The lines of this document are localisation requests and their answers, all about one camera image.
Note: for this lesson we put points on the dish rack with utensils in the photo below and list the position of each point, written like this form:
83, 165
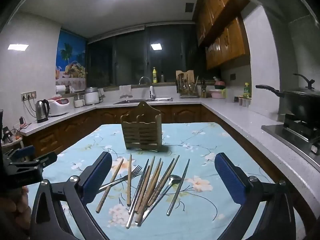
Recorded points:
187, 90

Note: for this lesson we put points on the bundle of mixed chopsticks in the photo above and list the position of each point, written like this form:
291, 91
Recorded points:
150, 187

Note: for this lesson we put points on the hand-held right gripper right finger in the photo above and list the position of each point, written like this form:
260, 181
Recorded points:
230, 180

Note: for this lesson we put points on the wooden chopstick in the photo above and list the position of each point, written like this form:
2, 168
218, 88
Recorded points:
129, 180
110, 186

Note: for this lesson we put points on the black charger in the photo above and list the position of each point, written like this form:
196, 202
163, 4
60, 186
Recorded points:
22, 120

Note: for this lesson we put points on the person's left hand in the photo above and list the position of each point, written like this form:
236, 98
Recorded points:
15, 207

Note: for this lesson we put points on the white and red rice cooker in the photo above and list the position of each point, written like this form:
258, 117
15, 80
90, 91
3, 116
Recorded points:
58, 105

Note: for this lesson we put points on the fruit and palm wall poster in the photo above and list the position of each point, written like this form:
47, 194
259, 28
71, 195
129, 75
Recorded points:
71, 55

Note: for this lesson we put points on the dark wall socket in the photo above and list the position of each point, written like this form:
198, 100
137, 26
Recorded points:
233, 76

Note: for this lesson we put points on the floral blue tablecloth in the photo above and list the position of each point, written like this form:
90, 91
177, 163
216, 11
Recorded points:
200, 142

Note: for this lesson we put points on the ceiling vent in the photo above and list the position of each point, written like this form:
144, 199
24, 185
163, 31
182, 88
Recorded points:
190, 7

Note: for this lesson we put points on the white lidded pot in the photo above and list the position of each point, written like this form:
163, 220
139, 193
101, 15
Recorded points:
92, 96

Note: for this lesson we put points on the wooden upper cabinets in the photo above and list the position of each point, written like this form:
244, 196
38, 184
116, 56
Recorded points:
222, 37

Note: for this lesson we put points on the small white jars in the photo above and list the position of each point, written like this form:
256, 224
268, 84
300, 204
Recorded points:
79, 102

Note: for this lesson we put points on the green oil bottle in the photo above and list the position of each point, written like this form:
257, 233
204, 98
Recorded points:
246, 91

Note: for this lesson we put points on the paper towel roll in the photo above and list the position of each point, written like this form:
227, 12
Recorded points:
60, 90

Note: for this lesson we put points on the row of spice jars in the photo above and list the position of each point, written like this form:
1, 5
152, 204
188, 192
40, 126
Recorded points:
244, 102

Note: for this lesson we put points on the yellow dish soap bottle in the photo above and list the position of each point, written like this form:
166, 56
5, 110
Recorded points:
155, 76

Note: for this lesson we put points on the metal fork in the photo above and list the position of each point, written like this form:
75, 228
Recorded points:
135, 171

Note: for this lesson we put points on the chrome faucet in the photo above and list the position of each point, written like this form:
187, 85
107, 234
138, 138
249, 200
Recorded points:
151, 91

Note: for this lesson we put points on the black lidded wok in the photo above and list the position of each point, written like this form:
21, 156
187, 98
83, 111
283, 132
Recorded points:
300, 102

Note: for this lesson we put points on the wooden utensil holder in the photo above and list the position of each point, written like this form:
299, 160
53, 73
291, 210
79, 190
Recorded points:
141, 135

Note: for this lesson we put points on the knife block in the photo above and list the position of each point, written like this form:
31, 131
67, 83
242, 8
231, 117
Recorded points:
203, 90

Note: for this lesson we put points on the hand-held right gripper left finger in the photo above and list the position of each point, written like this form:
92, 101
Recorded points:
97, 177

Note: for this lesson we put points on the steel electric kettle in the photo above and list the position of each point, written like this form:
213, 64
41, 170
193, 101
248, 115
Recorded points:
42, 111

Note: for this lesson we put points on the steel sink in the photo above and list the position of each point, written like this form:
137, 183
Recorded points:
140, 101

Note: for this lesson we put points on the white dishcloth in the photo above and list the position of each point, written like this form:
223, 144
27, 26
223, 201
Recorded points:
125, 91

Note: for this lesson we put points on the dark kitchen window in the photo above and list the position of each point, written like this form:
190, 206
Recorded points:
130, 60

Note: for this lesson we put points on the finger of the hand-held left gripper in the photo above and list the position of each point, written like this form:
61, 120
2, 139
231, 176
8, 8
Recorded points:
25, 151
45, 160

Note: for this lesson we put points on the steel gas stove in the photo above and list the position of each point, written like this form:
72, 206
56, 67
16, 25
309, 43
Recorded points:
292, 132

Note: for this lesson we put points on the white wall socket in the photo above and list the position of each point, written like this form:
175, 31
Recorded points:
28, 95

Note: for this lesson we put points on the wooden cutting board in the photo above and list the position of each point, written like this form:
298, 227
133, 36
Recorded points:
185, 73

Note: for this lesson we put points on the metal spoon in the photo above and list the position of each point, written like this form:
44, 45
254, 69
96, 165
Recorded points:
175, 179

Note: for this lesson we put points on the small dark bottle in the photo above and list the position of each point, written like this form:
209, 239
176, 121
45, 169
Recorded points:
162, 77

